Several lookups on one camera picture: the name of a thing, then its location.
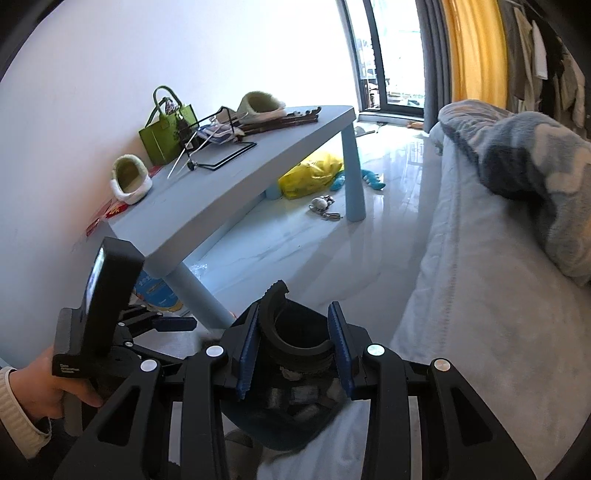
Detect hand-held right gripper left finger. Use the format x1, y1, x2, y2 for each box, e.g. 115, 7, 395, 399
53, 302, 260, 480

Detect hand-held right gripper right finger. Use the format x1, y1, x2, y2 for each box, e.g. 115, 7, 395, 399
327, 300, 539, 480

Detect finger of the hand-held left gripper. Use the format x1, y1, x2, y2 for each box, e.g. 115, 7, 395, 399
117, 305, 199, 341
113, 339, 185, 370

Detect black tape roll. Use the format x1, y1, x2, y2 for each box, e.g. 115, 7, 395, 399
256, 279, 336, 373

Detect black trash bin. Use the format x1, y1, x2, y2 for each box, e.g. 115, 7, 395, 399
220, 300, 352, 451

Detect person's left hand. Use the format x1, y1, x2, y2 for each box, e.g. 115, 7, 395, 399
9, 346, 105, 433

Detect blue printed carton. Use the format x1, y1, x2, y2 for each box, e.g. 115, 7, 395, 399
133, 270, 186, 316

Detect green fluffy slipper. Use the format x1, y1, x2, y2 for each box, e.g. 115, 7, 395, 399
236, 91, 287, 123
109, 155, 153, 204

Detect white thin sticks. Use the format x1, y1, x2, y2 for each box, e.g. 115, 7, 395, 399
167, 134, 206, 180

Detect light blue table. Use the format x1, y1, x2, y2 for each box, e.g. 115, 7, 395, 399
88, 105, 368, 331

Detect green handbag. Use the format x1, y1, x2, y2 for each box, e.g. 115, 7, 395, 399
139, 86, 201, 166

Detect blue plush toy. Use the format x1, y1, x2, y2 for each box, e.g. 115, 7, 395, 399
329, 168, 387, 193

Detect yellow plastic bag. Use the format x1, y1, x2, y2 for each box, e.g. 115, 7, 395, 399
278, 151, 345, 200

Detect small blue white packets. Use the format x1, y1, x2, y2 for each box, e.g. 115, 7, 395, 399
198, 122, 246, 145

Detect dark wooden sticks bundle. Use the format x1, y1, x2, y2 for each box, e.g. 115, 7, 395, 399
239, 105, 323, 136

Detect black framed glass door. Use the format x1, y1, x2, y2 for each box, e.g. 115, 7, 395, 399
337, 0, 440, 116

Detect blue printed fleece blanket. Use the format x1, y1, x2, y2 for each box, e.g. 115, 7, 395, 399
436, 100, 591, 287

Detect grey curtain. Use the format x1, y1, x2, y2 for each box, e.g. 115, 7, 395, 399
413, 0, 456, 135

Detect yellow curtain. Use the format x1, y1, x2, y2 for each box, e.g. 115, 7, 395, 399
438, 0, 511, 112

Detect grey hanging coat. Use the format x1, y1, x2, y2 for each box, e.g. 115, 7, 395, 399
498, 0, 532, 112

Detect black hanging jacket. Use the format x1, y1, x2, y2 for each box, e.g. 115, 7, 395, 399
535, 0, 578, 121

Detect beige hanging garment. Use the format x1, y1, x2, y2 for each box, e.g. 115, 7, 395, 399
560, 46, 587, 130

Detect white hanging shirt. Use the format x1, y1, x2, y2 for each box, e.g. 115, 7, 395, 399
530, 18, 550, 82

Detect metal keychain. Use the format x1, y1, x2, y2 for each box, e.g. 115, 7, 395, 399
308, 194, 343, 222

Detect black wire rack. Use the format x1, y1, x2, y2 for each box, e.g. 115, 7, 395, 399
172, 105, 258, 173

